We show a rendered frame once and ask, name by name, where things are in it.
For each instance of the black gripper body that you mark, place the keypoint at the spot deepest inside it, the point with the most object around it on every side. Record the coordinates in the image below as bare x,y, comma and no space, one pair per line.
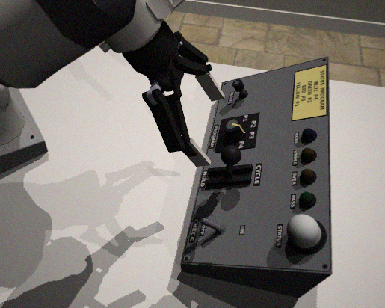
154,59

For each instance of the dark grey control console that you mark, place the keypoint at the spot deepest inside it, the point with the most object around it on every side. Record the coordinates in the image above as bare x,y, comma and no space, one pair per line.
269,148

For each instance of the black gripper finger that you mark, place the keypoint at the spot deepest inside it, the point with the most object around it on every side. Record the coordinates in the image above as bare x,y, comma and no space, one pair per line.
193,61
168,114

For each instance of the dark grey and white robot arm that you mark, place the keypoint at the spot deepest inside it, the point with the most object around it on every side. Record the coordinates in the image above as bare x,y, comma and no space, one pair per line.
40,37

